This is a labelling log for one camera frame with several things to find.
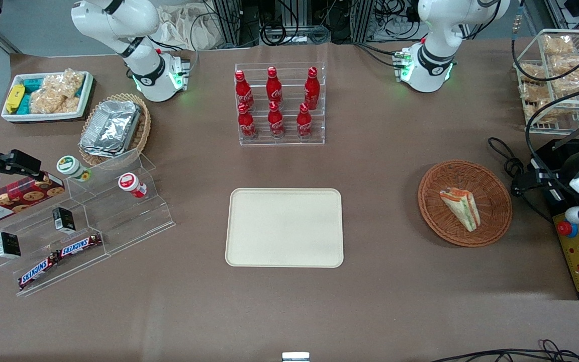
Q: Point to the small black carton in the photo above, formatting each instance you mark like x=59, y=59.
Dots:
x=63, y=220
x=8, y=245

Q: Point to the clear bag of fried snacks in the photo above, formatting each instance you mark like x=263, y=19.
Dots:
x=571, y=64
x=533, y=93
x=541, y=113
x=532, y=72
x=573, y=84
x=558, y=44

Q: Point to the oval brown wicker basket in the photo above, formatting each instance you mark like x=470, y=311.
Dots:
x=143, y=125

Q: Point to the teal snack packet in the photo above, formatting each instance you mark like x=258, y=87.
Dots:
x=32, y=84
x=25, y=104

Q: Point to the yellow snack packet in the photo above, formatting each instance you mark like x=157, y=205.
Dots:
x=14, y=98

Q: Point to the cream rectangular plastic tray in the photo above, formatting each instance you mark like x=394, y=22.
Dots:
x=284, y=227

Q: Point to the red Walkers cookie box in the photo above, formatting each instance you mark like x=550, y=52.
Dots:
x=13, y=201

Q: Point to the triangle sandwich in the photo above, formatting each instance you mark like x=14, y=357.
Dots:
x=463, y=207

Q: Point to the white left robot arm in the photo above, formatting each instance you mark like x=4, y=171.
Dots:
x=432, y=55

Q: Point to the white rectangular plastic bin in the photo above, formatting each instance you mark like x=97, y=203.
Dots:
x=86, y=98

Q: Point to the silver foil container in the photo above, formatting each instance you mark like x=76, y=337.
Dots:
x=111, y=128

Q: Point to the Snickers chocolate bar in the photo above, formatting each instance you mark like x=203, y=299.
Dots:
x=79, y=245
x=38, y=271

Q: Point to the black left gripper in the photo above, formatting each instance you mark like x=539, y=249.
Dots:
x=555, y=177

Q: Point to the clear acrylic bottle rack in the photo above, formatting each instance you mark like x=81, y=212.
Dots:
x=289, y=138

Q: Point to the red lid yogurt cup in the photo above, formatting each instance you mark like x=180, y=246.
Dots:
x=131, y=183

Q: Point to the red cola bottle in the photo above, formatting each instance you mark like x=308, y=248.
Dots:
x=246, y=124
x=274, y=88
x=311, y=89
x=243, y=93
x=303, y=122
x=276, y=121

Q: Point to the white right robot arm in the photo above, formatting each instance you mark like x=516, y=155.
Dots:
x=138, y=45

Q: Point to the red emergency stop button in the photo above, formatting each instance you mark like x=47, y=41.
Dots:
x=567, y=229

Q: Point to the round brown wicker basket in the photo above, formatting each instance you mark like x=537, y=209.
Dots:
x=490, y=201

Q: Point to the clear acrylic stepped shelf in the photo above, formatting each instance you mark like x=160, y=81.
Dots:
x=118, y=221

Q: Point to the crumpled beige cloth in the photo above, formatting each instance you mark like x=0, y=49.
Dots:
x=189, y=27

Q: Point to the green lid yogurt cup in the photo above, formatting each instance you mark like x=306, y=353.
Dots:
x=71, y=167

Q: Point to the clear bag of rice crackers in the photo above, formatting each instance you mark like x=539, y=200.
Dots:
x=48, y=103
x=68, y=83

